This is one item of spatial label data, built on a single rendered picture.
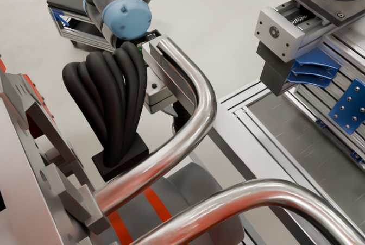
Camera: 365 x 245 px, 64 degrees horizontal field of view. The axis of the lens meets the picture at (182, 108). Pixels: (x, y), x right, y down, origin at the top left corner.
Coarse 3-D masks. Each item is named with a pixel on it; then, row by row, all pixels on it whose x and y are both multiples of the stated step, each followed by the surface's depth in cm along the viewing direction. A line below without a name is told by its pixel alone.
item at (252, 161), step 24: (144, 48) 41; (168, 72) 39; (192, 96) 36; (216, 120) 34; (216, 144) 36; (240, 144) 33; (240, 168) 33; (264, 168) 31; (288, 216) 29; (312, 240) 27
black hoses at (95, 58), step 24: (120, 48) 33; (72, 72) 30; (96, 72) 30; (120, 72) 31; (144, 72) 32; (72, 96) 30; (96, 96) 30; (120, 96) 31; (144, 96) 32; (96, 120) 30; (120, 120) 31; (120, 144) 31; (144, 144) 33; (120, 168) 32
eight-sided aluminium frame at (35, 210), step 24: (0, 72) 22; (0, 96) 19; (24, 96) 31; (0, 120) 18; (24, 120) 21; (48, 120) 44; (0, 144) 17; (24, 144) 18; (0, 168) 16; (24, 168) 16; (72, 168) 56; (24, 192) 15; (48, 192) 17; (24, 216) 15; (48, 216) 15; (24, 240) 14; (48, 240) 14; (72, 240) 16
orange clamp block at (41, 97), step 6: (30, 84) 50; (36, 90) 52; (42, 96) 55; (42, 102) 49; (48, 114) 49; (30, 120) 48; (30, 126) 48; (36, 126) 49; (30, 132) 49; (36, 132) 50; (42, 132) 51; (36, 138) 51
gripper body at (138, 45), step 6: (156, 30) 55; (114, 36) 58; (144, 36) 54; (150, 36) 54; (156, 36) 56; (114, 42) 59; (120, 42) 59; (132, 42) 54; (138, 42) 54; (138, 48) 54
